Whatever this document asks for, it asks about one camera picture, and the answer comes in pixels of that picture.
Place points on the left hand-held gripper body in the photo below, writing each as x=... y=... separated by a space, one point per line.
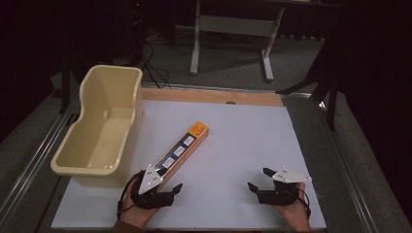
x=152 y=197

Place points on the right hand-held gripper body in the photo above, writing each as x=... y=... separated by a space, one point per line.
x=278 y=195

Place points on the long orange box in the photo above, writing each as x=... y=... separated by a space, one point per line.
x=186 y=147

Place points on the person's left hand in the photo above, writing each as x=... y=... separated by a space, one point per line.
x=137 y=216

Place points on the person's right hand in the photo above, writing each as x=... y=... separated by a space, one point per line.
x=296 y=216

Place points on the cream plastic tub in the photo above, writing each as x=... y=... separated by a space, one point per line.
x=97 y=142

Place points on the wooden board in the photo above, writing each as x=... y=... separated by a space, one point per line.
x=210 y=96

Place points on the black tripod stand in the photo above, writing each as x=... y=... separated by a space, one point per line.
x=319 y=81

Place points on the dark device with red light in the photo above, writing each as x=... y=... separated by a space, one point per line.
x=136 y=26

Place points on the metal frame rail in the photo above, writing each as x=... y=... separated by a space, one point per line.
x=226 y=88
x=29 y=168
x=351 y=168

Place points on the white metal desk frame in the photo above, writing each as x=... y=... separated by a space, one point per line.
x=236 y=26

